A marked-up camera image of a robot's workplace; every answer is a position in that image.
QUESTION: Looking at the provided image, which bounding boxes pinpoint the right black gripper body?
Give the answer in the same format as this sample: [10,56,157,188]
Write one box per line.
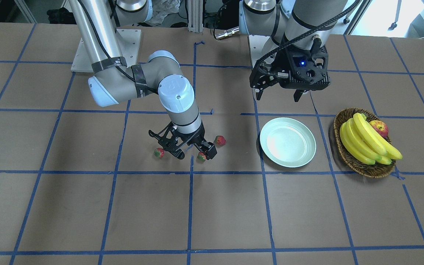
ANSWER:
[149,123,208,149]

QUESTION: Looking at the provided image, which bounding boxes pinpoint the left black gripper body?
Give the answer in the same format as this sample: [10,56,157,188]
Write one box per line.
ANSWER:
[249,55,292,92]

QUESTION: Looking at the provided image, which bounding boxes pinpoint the red strawberry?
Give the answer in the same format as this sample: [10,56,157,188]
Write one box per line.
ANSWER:
[196,152,208,162]
[154,148,165,158]
[214,135,226,146]

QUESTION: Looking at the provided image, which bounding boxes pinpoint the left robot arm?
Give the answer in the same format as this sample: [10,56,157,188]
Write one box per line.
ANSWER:
[238,0,346,101]

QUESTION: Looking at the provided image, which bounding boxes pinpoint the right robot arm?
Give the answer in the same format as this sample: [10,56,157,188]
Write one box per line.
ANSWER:
[69,0,217,160]

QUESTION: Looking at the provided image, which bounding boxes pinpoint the light green plate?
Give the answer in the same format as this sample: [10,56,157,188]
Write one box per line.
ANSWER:
[259,117,317,168]

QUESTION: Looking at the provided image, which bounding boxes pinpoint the yellow banana bunch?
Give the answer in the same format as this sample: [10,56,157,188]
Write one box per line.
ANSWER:
[339,113,403,165]

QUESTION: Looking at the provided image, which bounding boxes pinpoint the red yellow apple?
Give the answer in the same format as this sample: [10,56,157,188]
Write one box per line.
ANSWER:
[370,120,389,138]

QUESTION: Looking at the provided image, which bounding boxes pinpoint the wicker basket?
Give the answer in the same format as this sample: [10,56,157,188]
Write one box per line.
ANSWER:
[328,107,396,178]

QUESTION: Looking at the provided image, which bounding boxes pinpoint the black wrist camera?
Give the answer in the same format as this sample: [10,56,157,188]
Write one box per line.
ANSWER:
[273,45,331,91]

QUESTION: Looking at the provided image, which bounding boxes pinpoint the aluminium frame post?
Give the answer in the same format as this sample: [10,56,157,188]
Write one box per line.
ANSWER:
[187,0,205,34]

